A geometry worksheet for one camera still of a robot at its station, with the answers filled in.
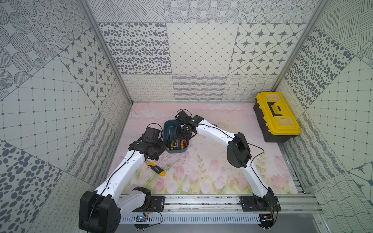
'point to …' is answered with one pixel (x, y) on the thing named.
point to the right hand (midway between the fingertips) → (177, 137)
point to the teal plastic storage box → (169, 130)
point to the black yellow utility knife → (156, 168)
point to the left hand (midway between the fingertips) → (163, 145)
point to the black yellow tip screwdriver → (174, 143)
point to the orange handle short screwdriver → (182, 144)
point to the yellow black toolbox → (277, 122)
